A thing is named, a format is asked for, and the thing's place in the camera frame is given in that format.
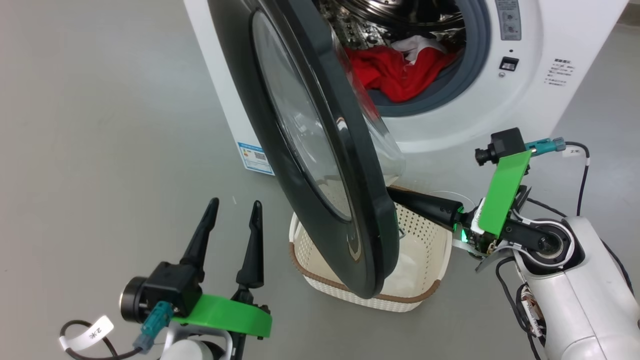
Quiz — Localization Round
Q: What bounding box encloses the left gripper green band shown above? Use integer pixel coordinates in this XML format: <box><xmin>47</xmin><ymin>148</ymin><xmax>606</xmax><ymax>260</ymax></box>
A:
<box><xmin>170</xmin><ymin>197</ymin><xmax>273</xmax><ymax>360</ymax></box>

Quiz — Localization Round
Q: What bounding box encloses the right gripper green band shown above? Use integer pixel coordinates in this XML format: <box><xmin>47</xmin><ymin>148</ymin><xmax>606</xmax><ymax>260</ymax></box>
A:
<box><xmin>387</xmin><ymin>150</ymin><xmax>532</xmax><ymax>258</ymax></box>

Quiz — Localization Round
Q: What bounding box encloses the red garment with white collar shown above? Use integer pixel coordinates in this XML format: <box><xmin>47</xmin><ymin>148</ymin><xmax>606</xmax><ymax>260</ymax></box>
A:
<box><xmin>367</xmin><ymin>35</ymin><xmax>461</xmax><ymax>104</ymax></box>

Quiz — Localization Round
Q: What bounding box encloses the dark round washer door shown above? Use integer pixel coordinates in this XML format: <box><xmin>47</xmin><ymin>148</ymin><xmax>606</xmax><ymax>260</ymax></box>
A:
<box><xmin>207</xmin><ymin>0</ymin><xmax>407</xmax><ymax>299</ymax></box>

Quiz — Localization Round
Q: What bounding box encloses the cream perforated laundry basket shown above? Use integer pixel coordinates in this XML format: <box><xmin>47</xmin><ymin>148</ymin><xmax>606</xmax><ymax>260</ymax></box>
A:
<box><xmin>289</xmin><ymin>186</ymin><xmax>453</xmax><ymax>313</ymax></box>

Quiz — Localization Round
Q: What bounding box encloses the grey rubber door gasket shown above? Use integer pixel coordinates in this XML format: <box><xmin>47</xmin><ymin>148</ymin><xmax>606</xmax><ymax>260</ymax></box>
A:
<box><xmin>369</xmin><ymin>0</ymin><xmax>492</xmax><ymax>118</ymax></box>

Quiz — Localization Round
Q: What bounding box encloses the white front-load washing machine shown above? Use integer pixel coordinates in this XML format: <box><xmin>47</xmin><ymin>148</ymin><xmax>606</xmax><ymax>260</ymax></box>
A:
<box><xmin>183</xmin><ymin>0</ymin><xmax>630</xmax><ymax>196</ymax></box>

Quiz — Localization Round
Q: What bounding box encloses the blue energy label sticker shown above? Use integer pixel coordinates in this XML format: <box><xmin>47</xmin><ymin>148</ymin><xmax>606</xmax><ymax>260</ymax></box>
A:
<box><xmin>236</xmin><ymin>141</ymin><xmax>275</xmax><ymax>176</ymax></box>

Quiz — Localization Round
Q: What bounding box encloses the perforated steel washer drum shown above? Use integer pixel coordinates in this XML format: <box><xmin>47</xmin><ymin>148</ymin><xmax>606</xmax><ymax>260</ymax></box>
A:
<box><xmin>312</xmin><ymin>0</ymin><xmax>468</xmax><ymax>57</ymax></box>

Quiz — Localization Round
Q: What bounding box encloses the grey warning sticker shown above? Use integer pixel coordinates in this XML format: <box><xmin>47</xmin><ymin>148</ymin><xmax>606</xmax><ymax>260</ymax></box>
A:
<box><xmin>495</xmin><ymin>0</ymin><xmax>522</xmax><ymax>41</ymax></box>

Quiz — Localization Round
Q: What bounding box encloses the left camera cable teal plug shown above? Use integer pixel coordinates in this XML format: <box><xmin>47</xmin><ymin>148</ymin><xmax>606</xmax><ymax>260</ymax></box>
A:
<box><xmin>59</xmin><ymin>300</ymin><xmax>174</xmax><ymax>360</ymax></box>

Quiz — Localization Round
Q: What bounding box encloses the camera cable teal plug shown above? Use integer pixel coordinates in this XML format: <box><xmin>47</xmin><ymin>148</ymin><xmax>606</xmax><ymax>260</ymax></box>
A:
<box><xmin>525</xmin><ymin>137</ymin><xmax>592</xmax><ymax>217</ymax></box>
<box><xmin>59</xmin><ymin>300</ymin><xmax>174</xmax><ymax>360</ymax></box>

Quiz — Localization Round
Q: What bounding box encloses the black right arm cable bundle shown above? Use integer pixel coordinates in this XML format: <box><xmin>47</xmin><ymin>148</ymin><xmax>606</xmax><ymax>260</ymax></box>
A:
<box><xmin>495</xmin><ymin>197</ymin><xmax>568</xmax><ymax>360</ymax></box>

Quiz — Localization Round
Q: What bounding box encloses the right camera cable teal plug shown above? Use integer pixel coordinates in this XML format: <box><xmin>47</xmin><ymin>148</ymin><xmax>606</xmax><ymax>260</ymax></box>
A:
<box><xmin>525</xmin><ymin>137</ymin><xmax>592</xmax><ymax>217</ymax></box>

